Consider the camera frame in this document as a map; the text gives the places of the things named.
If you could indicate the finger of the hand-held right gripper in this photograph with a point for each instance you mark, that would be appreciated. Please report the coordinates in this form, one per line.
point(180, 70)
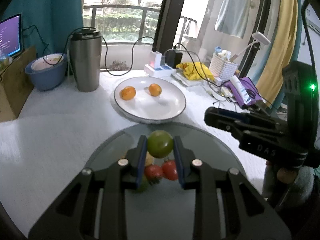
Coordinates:
point(220, 122)
point(235, 114)

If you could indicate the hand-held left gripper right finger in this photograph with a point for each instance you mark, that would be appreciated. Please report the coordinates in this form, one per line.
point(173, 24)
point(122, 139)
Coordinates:
point(178, 160)

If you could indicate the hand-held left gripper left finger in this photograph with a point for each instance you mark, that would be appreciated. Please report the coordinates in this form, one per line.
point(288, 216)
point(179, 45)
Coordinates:
point(140, 160)

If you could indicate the green round citrus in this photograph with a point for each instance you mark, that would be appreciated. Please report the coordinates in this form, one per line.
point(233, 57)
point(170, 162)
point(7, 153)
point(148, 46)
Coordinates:
point(160, 143)

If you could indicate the round glass plate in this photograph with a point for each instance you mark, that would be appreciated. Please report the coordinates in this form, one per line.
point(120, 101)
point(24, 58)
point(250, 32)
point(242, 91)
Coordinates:
point(202, 140)

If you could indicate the white plate with dark rim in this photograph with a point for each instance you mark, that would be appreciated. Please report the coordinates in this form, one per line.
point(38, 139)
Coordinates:
point(155, 110)

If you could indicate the person's right forearm grey sleeve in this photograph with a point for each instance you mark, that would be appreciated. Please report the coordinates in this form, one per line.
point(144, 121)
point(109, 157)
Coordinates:
point(306, 182)

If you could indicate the person's right hand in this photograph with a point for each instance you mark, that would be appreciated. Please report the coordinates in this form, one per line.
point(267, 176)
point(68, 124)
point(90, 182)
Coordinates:
point(286, 176)

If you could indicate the small yellow fruit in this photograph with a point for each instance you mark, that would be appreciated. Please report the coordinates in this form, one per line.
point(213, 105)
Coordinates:
point(149, 159)

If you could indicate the red tomato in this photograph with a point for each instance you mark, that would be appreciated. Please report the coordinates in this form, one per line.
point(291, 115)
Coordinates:
point(153, 171)
point(170, 170)

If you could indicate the white tube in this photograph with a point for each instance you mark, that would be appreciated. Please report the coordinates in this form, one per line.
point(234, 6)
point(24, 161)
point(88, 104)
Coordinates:
point(240, 90)

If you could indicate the small green fruit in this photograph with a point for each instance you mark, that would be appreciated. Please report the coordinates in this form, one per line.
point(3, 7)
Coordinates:
point(144, 186)

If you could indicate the purple pouch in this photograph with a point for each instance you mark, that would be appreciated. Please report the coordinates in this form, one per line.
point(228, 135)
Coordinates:
point(246, 85)

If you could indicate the white tray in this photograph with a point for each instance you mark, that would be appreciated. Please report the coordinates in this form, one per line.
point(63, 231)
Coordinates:
point(192, 82)

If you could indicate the white woven basket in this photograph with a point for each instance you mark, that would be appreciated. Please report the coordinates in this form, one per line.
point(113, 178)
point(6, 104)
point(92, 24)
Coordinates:
point(222, 66)

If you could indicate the yellow cloth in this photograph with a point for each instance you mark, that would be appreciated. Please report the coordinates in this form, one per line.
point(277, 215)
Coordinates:
point(196, 71)

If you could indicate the yellow curtain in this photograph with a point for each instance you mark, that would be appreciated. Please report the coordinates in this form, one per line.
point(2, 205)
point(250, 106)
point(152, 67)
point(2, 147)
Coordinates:
point(277, 42)

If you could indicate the orange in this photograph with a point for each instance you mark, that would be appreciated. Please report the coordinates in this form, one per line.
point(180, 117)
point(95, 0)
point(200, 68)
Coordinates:
point(128, 93)
point(155, 90)

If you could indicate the white desk lamp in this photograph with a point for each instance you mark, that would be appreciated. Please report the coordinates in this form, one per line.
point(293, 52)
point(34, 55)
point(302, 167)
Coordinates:
point(261, 38)

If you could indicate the black power adapter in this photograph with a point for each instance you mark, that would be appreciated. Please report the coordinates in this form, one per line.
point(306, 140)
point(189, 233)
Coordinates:
point(173, 58)

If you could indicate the white power strip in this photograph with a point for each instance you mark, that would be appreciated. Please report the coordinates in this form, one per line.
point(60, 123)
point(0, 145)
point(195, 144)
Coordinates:
point(160, 71)

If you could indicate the white charger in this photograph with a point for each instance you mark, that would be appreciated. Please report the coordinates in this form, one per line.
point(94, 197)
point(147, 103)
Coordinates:
point(155, 59)

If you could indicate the hanging light blue shirt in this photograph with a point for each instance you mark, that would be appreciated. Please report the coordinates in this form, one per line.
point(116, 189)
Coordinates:
point(232, 15)

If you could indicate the stainless steel tumbler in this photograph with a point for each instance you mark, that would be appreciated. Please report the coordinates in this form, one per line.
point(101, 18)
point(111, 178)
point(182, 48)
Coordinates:
point(86, 62)

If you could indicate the blue plastic bowl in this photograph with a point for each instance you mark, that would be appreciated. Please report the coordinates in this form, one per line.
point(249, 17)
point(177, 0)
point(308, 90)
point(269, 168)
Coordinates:
point(47, 78)

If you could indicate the cardboard box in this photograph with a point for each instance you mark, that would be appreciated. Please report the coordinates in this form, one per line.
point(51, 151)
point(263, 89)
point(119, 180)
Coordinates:
point(17, 80)

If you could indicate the balcony railing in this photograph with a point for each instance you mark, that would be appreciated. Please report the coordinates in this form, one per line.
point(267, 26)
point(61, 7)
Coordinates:
point(120, 8)

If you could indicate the teal curtain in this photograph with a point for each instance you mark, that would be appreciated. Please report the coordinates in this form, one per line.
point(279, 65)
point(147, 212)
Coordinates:
point(50, 10)

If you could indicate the computer monitor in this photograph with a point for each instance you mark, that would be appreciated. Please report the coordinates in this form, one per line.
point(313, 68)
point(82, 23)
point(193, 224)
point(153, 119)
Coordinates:
point(10, 36)

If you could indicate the dark window frame post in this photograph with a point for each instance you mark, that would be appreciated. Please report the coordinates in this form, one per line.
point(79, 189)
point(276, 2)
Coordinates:
point(166, 15)

